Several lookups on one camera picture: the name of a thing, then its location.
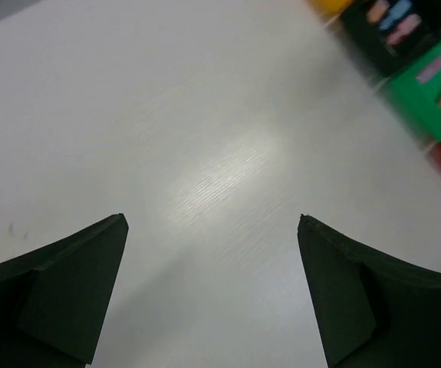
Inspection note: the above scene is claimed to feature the orange translucent highlighter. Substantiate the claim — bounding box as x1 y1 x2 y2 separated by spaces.
366 0 390 24

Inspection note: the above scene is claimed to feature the green bin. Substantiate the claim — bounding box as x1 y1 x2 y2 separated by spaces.
386 41 441 142

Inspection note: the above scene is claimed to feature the black bin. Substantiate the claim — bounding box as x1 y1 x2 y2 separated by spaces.
339 1 441 77

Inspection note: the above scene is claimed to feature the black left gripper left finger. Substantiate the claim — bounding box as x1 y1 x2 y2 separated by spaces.
0 214 128 367

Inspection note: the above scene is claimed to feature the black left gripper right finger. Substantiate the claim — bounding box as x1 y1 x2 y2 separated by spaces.
298 215 441 367

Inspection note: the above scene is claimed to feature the purple highlighter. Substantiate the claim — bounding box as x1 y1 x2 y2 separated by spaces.
416 54 441 84

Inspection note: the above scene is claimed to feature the blue highlighter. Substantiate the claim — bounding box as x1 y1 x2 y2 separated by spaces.
378 0 413 32

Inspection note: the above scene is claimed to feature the yellow bin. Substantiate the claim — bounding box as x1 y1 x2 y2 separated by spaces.
307 0 354 17

